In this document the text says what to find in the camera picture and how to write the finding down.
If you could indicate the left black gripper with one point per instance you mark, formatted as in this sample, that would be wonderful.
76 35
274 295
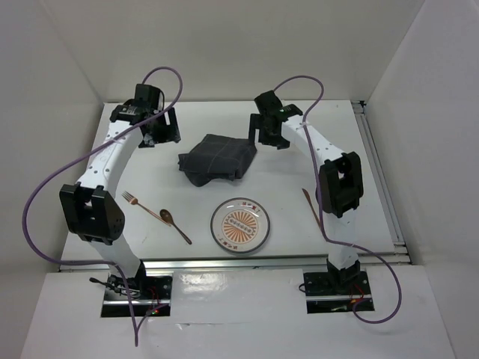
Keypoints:
168 133

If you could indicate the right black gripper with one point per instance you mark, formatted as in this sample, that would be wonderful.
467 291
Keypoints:
256 123

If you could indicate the dark grey checked cloth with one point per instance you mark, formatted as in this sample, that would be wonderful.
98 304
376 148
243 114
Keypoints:
217 157

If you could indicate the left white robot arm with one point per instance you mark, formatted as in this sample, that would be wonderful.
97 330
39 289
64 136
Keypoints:
89 205

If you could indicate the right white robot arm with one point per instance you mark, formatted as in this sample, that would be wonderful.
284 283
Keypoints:
338 175

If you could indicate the copper fork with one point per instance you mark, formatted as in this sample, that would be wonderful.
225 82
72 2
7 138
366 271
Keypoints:
134 202

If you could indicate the copper knife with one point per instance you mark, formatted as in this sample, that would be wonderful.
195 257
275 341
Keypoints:
308 198

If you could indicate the copper spoon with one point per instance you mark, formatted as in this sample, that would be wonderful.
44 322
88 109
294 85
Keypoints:
168 218

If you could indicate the orange patterned plate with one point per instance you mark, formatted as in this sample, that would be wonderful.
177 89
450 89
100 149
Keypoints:
240 225

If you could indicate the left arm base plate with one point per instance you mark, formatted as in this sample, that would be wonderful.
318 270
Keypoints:
153 299

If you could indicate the front aluminium rail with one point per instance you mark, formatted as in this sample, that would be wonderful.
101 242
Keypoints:
250 263

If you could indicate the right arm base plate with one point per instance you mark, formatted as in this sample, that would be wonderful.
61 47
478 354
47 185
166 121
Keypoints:
322 297

